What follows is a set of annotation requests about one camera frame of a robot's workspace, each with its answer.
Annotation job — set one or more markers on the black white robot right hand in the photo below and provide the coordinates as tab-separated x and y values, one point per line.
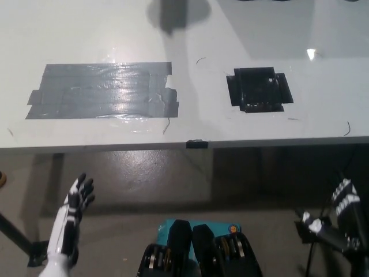
350	213

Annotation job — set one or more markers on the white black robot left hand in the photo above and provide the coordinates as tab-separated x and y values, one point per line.
62	231

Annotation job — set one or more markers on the black teal robot torso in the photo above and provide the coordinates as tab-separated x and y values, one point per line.
199	254

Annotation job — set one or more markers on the black metal stand leg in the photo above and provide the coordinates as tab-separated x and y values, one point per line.
14	231
331	238

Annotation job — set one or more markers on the brown round object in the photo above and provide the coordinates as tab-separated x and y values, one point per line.
2	179

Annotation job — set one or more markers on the black tape square patch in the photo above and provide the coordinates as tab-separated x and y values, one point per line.
256	89

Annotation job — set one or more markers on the small black tape piece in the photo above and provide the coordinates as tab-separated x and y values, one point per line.
197	144

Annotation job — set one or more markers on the grey duct tape patch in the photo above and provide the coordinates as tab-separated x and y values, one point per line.
101	89

